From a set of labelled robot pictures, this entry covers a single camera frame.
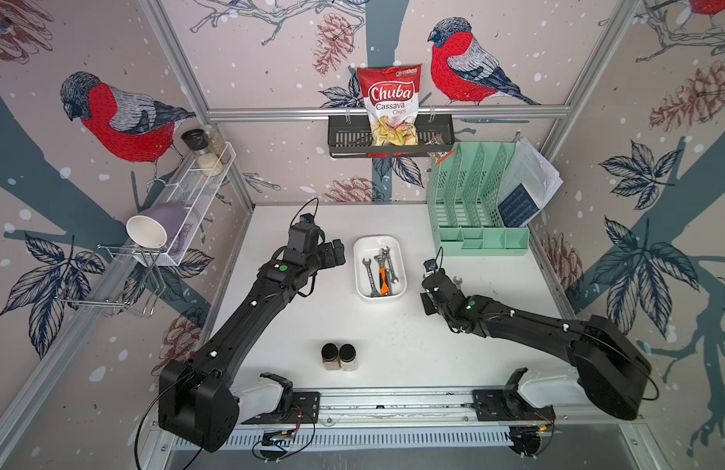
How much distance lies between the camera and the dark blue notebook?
1.00 meters

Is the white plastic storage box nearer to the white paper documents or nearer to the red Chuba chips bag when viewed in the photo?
the red Chuba chips bag

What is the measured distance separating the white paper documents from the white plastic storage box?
460mm

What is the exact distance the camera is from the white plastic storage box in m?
0.94

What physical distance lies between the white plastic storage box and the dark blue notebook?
1.32ft

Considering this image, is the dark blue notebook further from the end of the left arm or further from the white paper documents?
the end of the left arm

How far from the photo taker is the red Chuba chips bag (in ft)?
2.66

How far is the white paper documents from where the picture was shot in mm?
919

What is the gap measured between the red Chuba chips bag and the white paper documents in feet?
1.40
